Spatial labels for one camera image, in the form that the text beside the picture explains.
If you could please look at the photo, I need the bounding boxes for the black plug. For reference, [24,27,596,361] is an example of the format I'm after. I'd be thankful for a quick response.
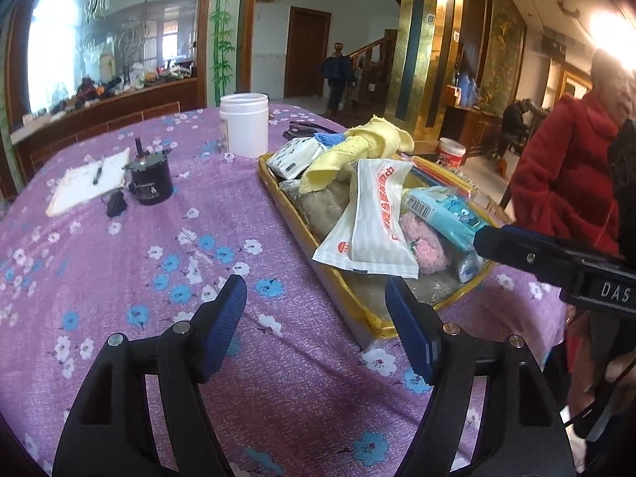
[106,191,129,218]

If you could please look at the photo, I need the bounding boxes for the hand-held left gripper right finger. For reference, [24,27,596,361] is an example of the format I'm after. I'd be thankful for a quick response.
[385,277,572,477]

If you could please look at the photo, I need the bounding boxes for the blue thermos flasks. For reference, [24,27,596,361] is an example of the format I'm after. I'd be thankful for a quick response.
[454,72,481,108]

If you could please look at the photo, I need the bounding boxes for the black leather case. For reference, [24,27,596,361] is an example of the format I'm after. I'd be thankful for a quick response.
[283,122,339,141]

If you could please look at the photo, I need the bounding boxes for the purple floral tablecloth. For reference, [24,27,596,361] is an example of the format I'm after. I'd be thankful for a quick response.
[0,104,570,477]

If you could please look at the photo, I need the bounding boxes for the wooden side cabinet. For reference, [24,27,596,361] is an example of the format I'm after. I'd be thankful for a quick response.
[440,84,506,160]

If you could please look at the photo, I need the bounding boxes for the wooden mirror cabinet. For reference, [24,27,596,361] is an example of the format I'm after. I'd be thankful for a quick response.
[0,0,210,161]

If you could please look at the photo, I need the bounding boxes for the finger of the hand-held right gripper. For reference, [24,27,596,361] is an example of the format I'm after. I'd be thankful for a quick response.
[472,223,585,292]

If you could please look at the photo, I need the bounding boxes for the white bucket with red band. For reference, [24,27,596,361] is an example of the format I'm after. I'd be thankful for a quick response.
[436,138,468,168]

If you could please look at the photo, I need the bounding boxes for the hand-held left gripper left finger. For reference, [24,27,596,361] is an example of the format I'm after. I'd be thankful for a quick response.
[52,274,248,477]

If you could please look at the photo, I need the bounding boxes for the large gold framed painting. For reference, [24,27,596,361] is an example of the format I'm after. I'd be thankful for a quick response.
[479,0,528,115]

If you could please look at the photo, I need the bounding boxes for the white packet with red print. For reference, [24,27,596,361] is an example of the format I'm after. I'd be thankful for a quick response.
[312,158,419,279]

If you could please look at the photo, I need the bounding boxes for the bamboo wall painting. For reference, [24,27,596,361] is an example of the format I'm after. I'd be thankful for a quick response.
[207,0,240,108]

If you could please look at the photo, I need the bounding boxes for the black electric motor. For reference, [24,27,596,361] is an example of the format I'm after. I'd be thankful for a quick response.
[122,136,175,206]

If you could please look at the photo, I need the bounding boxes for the blue terry towel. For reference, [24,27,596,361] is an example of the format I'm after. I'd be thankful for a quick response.
[313,132,349,150]

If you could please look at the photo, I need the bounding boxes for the clutter on cabinet shelf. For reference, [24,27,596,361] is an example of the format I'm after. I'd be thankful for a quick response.
[22,57,198,120]

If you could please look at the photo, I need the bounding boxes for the white dotted tissue packet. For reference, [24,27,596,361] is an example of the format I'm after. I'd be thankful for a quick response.
[266,136,327,181]

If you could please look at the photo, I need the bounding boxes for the white plastic jar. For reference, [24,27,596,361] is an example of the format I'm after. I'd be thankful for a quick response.
[219,93,270,158]

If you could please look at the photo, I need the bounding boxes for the golden pillar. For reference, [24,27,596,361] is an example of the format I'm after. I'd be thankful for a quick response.
[385,0,491,140]

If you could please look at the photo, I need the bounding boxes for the person in dark coat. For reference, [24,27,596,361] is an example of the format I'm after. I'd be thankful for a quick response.
[322,42,358,115]

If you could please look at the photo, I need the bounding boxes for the light blue tissue pack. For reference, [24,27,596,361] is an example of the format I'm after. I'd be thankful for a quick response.
[401,186,491,252]

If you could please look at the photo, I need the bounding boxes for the colourful striped plastic pack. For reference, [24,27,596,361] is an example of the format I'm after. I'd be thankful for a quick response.
[410,154,478,200]

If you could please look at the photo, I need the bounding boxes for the grey cloth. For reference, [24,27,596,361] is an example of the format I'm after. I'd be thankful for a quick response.
[281,179,471,309]

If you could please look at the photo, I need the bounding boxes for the brown wooden door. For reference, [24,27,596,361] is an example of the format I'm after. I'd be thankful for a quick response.
[284,6,333,99]

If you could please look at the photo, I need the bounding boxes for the yellow terry towel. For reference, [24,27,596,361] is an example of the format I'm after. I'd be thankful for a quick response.
[298,134,379,195]

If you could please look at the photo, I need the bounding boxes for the pink fluffy cloth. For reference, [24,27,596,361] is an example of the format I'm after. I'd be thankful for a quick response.
[400,211,451,275]

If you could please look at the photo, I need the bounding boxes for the yellow-edged shallow box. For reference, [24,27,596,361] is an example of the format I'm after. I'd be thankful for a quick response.
[257,151,498,354]

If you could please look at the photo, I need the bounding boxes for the wooden staircase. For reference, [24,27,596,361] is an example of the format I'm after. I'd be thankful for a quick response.
[345,30,399,111]

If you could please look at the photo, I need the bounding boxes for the white paper notebook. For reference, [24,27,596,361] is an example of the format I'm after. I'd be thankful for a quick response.
[46,148,131,218]

